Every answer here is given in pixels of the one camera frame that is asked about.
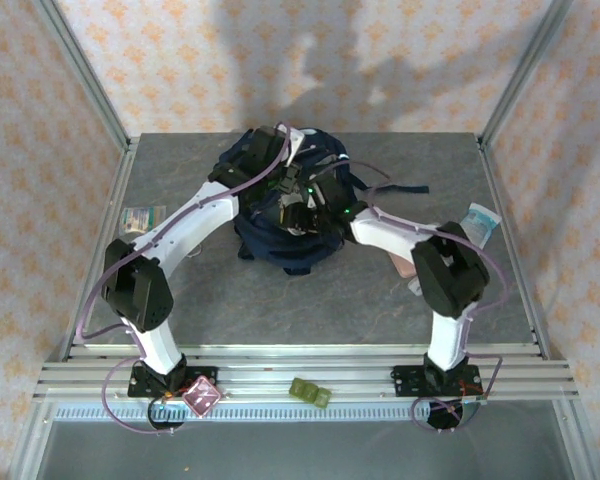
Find navy blue backpack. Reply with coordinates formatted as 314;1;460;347
214;127;429;276

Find pink pencil case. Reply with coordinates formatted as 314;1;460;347
387;249;420;280

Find blue white tissue pack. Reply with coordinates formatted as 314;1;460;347
459;202;503;246

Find green white sticker packet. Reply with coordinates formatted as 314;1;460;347
118;205;167;236

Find green block strip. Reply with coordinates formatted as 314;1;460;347
288;377;333;409

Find pink square tag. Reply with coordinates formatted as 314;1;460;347
181;376;224;417

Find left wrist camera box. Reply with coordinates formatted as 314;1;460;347
285;129;307;165

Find aluminium table side rail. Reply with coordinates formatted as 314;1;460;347
477;138;552;361
59;138;142;362

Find aluminium mounting rail beams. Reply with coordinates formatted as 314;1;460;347
33;343;580;402

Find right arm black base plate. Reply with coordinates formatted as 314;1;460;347
390;364;482;398

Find aluminium frame post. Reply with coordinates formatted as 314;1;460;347
478;0;579;149
32;0;133;151

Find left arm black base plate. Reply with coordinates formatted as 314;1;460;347
127;366;219;399

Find grey slotted cable duct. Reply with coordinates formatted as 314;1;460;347
53;403;484;422

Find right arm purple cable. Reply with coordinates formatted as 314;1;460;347
347;159;509;434

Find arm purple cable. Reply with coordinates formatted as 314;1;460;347
347;159;509;434
77;122;306;436

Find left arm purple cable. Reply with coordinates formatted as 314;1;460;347
77;122;306;436

